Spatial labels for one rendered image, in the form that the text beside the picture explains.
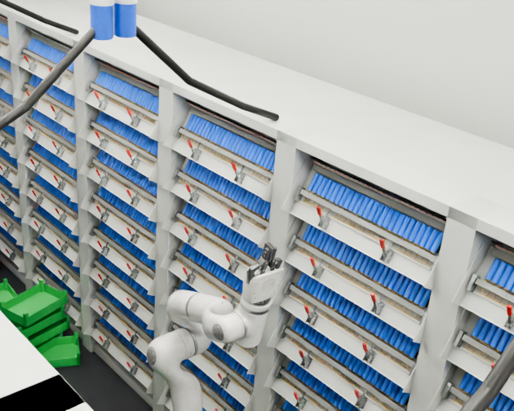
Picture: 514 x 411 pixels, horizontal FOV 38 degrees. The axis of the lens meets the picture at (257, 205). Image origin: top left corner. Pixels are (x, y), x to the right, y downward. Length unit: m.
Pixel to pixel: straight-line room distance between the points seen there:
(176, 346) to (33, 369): 1.04
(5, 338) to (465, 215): 1.23
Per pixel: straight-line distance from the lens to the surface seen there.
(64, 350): 4.30
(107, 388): 4.02
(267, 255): 1.91
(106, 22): 2.06
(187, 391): 2.47
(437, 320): 2.25
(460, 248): 2.12
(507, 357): 1.09
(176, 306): 2.31
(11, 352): 1.46
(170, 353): 2.39
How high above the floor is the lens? 2.55
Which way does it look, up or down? 25 degrees down
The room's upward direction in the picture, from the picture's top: 5 degrees clockwise
